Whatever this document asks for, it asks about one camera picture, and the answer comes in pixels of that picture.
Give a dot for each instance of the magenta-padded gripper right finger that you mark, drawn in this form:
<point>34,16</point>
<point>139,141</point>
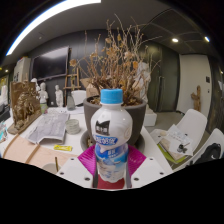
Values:
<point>146,168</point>

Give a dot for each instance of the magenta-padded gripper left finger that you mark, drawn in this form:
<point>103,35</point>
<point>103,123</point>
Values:
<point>75,168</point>

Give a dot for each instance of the blue-capped white drink bottle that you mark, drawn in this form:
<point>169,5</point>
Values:
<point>111,133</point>

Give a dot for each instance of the brown stirring stick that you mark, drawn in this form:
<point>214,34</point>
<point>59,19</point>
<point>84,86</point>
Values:
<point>56,164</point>

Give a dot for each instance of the small yellow packet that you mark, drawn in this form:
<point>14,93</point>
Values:
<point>63,148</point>

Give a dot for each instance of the grey plant pot saucer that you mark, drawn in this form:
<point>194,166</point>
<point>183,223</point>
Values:
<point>85,141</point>

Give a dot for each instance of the small pale round cup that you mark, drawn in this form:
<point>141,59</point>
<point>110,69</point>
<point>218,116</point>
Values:
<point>72,126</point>

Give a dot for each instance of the stack of papers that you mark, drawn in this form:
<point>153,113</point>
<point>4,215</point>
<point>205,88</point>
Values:
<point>175,136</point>

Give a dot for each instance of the open printed magazine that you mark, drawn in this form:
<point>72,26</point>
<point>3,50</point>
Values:
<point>50,128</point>

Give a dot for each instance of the dried plant in grey pot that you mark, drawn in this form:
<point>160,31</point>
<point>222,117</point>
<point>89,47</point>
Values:
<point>140,116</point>

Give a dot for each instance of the clear spray bottle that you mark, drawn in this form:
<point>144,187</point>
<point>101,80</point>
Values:
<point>71,104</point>

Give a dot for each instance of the green-labelled clear bottle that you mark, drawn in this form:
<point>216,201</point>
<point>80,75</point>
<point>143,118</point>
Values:
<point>44,108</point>

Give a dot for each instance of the small white plaster figure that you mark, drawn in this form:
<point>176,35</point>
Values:
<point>59,96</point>
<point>43,93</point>

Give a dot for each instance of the brown cardboard box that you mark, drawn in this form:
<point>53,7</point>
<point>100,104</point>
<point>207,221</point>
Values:
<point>91,90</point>

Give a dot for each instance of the colourful picture book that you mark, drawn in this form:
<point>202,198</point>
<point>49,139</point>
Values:
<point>3,133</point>

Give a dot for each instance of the wooden easel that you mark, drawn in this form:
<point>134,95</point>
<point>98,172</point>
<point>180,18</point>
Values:
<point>74,87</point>

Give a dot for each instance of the wooden figure sculpture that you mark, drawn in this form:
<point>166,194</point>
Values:
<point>196,98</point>

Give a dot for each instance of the black case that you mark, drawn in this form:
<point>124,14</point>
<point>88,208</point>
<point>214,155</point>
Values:
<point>4,114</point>

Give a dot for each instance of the white plaster bust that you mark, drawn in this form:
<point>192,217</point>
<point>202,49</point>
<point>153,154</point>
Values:
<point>35,83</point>

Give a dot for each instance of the white cabinet with photos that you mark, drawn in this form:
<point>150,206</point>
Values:
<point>21,70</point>

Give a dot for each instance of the round ceiling spotlights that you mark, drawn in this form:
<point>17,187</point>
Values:
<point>175,40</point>

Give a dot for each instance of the black wall-mounted screen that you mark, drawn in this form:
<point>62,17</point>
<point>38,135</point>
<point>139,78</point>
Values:
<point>50,63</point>

